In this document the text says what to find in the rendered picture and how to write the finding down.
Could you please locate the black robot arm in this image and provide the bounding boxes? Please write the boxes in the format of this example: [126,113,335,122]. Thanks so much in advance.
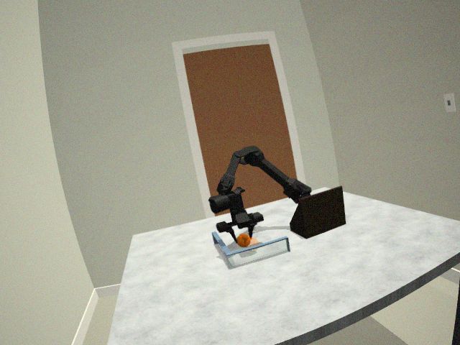
[208,145,311,229]

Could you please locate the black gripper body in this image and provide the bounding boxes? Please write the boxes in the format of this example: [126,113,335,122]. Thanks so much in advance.
[216,204,264,233]

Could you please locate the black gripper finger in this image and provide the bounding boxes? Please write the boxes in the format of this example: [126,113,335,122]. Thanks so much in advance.
[248,223,257,238]
[226,229,238,244]

